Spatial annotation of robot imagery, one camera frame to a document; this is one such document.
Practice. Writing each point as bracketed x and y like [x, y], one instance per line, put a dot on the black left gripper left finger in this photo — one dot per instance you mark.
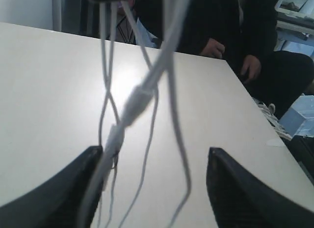
[55, 203]

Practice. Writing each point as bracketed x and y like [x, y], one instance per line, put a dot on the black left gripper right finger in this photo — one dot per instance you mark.
[240, 200]

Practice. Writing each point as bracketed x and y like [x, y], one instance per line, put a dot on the white wired earphones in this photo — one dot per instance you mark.
[174, 12]

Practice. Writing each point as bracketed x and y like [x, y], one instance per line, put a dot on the blue plastic box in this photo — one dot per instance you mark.
[299, 118]

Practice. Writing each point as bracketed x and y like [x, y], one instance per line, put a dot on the seated person in black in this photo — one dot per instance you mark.
[243, 33]

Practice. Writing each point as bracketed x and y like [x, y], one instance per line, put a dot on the white partition edge post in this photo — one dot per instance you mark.
[57, 15]

